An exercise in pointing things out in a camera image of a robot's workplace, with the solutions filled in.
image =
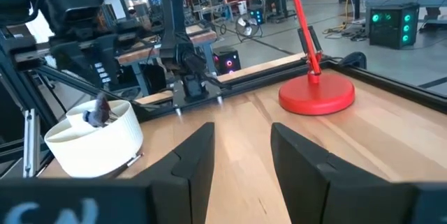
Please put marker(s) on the black pen silver tip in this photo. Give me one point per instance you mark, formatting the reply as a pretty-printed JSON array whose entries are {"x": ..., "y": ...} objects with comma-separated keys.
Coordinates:
[{"x": 134, "y": 160}]

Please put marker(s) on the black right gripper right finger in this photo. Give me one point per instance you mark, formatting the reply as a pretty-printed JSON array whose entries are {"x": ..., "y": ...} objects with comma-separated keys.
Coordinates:
[{"x": 307, "y": 189}]

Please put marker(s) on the black aluminium table frame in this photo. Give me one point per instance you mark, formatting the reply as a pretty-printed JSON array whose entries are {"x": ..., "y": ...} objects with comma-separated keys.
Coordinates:
[{"x": 401, "y": 89}]

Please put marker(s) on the silver aluminium bracket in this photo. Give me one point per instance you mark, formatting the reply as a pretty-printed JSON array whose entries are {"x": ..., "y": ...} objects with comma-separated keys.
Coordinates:
[{"x": 29, "y": 140}]

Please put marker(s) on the black frame clamp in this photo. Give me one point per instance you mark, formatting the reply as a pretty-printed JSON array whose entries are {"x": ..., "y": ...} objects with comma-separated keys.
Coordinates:
[{"x": 354, "y": 60}]

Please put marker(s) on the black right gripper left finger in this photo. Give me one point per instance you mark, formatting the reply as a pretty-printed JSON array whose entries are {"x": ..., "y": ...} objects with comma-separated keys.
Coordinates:
[{"x": 190, "y": 182}]

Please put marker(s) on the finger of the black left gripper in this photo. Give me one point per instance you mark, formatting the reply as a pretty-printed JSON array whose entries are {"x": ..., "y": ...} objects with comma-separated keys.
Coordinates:
[
  {"x": 70, "y": 61},
  {"x": 103, "y": 60}
]

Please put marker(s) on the computer tower green fans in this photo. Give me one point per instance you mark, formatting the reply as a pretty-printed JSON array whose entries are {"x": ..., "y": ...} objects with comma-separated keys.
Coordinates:
[{"x": 391, "y": 32}]

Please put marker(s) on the computer tower pink light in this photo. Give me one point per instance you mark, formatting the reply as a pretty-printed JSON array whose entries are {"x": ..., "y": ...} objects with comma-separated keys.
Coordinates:
[{"x": 227, "y": 63}]

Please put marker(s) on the red desk lamp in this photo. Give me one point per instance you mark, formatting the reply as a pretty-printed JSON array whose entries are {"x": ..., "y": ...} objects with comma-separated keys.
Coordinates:
[{"x": 316, "y": 95}]

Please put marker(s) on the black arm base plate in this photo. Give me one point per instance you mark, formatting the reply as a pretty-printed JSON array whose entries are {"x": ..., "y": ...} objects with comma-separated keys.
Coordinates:
[{"x": 213, "y": 98}]

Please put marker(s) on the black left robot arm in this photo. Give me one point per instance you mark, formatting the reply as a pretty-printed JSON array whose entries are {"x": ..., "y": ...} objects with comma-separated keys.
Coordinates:
[{"x": 190, "y": 63}]

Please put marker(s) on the round floor fan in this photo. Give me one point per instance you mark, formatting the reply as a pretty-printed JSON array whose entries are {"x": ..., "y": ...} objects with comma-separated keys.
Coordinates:
[{"x": 248, "y": 27}]

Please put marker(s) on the white round divided container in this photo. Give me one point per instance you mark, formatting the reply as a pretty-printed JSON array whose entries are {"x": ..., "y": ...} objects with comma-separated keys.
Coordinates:
[{"x": 97, "y": 150}]

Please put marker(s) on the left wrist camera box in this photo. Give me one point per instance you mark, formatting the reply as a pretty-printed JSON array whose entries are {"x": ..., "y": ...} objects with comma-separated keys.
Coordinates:
[{"x": 73, "y": 4}]

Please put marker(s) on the wooden workbench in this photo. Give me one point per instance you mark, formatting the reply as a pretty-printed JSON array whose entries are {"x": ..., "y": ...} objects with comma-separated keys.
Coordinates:
[{"x": 202, "y": 37}]

